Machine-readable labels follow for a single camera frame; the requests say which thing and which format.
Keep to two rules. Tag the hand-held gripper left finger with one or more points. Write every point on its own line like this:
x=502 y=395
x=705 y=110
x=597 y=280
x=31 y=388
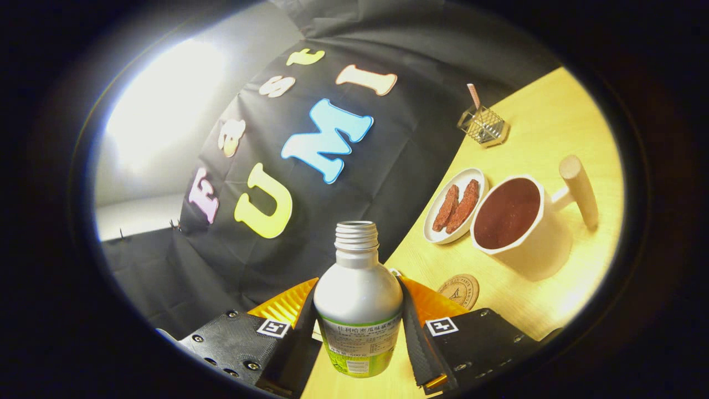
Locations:
x=302 y=343

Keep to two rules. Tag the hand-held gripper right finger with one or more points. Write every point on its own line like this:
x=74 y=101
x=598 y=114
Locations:
x=418 y=349

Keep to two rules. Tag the silver bottle with green label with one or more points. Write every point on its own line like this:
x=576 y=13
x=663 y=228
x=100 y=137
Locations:
x=357 y=293

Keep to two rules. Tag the round cork coaster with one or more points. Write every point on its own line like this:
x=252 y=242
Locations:
x=462 y=288

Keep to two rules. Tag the brown meat strip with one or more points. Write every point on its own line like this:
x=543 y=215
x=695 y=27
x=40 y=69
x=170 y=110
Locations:
x=446 y=209
x=464 y=206

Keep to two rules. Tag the black backdrop cloth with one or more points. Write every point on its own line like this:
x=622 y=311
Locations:
x=388 y=183

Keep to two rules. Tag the white oval plate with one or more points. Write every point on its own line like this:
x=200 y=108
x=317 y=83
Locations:
x=471 y=176

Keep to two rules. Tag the wooden table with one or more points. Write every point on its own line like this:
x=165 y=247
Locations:
x=554 y=138

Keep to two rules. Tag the striped straw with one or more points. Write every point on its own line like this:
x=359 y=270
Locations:
x=474 y=95

